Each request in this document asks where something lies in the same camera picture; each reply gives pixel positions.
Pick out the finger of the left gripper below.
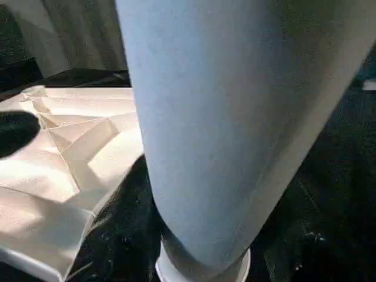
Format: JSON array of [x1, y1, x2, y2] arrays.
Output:
[[0, 110, 41, 159]]

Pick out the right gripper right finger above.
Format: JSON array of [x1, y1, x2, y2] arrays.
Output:
[[249, 176, 376, 282]]

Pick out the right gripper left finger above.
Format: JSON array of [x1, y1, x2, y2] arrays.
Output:
[[66, 155, 164, 282]]

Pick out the white plastic table top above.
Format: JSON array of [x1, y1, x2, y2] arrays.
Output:
[[0, 85, 252, 282]]

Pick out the white plastic table leg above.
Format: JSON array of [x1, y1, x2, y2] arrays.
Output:
[[116, 0, 376, 278]]

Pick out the black table mat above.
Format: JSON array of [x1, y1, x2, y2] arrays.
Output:
[[0, 55, 376, 282]]

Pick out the grey pleated curtain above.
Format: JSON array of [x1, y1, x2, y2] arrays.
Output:
[[0, 0, 130, 78]]

